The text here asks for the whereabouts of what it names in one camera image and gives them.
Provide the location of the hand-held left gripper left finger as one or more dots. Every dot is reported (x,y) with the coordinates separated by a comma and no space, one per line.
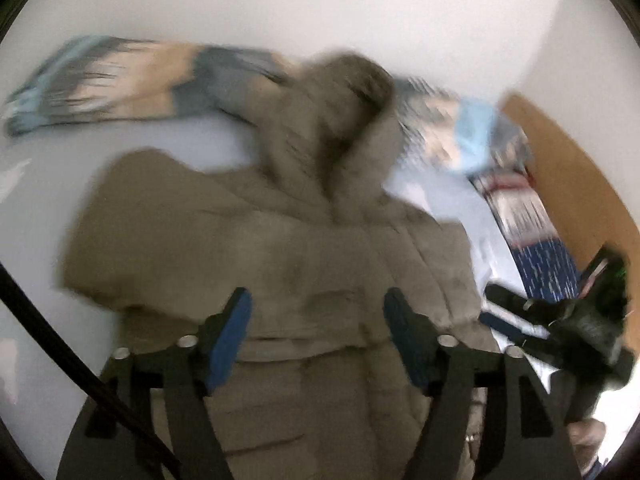
(231,342)

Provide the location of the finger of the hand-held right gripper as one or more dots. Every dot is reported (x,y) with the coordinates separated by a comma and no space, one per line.
(502,327)
(510,297)

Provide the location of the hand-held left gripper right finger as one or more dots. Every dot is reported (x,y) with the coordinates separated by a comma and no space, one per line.
(406,342)

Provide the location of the olive hooded padded coat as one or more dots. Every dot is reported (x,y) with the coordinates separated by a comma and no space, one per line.
(300,240)

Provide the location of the star and stripe print pillow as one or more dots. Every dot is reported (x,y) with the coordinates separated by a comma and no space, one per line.
(530,240)

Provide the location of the wooden headboard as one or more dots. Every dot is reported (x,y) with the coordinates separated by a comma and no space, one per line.
(575,185)

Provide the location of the patchwork print quilt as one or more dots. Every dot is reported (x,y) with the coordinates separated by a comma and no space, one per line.
(125,80)

